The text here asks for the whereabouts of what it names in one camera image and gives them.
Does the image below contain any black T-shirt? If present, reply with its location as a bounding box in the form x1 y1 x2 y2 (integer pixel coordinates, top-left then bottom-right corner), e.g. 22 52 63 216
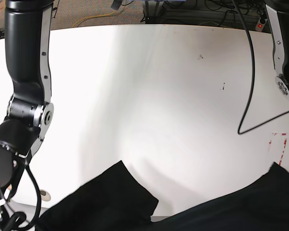
37 161 289 231

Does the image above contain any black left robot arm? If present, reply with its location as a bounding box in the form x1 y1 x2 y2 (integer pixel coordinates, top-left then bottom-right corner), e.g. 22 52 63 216
265 0 289 101

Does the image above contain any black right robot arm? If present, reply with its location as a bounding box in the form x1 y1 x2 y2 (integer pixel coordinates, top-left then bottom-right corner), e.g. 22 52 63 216
0 0 54 231

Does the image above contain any red tape rectangle marking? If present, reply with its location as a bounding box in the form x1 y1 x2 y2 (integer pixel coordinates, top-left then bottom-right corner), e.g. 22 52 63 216
268 133 288 166

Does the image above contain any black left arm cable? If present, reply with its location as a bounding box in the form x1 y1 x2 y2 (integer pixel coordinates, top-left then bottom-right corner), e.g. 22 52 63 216
232 0 289 135

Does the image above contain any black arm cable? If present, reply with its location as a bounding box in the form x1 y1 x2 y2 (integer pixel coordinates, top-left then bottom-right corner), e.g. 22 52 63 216
232 0 289 135
4 166 43 231

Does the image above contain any black metal frame on floor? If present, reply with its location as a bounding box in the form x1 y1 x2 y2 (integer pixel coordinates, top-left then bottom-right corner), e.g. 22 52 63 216
140 0 171 24

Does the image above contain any yellow cable on floor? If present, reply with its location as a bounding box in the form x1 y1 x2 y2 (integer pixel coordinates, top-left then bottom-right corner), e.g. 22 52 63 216
72 11 116 28

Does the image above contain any left table cable grommet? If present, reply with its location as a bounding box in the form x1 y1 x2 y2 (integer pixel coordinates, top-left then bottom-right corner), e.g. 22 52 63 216
39 190 51 202

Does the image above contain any black power strip red switch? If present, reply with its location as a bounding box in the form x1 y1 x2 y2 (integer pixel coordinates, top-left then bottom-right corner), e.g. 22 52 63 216
255 13 267 32

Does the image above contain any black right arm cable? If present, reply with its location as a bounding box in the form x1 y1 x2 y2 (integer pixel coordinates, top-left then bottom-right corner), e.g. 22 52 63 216
4 166 43 231

